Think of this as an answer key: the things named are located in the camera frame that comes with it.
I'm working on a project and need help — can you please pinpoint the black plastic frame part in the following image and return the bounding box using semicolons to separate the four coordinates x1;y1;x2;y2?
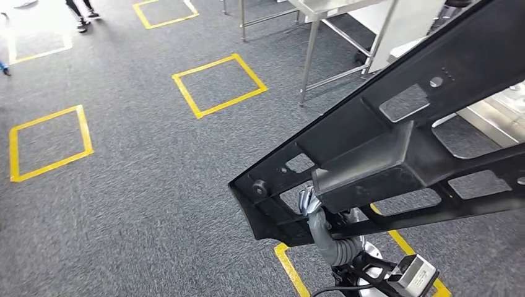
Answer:
228;0;525;248

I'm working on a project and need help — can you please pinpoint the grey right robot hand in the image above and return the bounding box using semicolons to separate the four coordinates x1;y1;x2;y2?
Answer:
298;185;337;265

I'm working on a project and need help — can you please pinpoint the small steel table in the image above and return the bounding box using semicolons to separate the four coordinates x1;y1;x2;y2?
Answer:
221;0;401;108

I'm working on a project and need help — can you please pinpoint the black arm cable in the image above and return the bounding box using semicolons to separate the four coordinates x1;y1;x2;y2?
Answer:
310;285;370;297

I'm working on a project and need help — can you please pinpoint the white cabinet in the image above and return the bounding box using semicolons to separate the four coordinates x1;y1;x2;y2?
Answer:
349;0;448;75

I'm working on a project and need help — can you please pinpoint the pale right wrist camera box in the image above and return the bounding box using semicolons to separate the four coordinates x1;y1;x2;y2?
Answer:
387;254;440;297

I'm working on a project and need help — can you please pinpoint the person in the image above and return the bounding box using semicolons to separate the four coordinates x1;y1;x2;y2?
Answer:
64;0;102;33

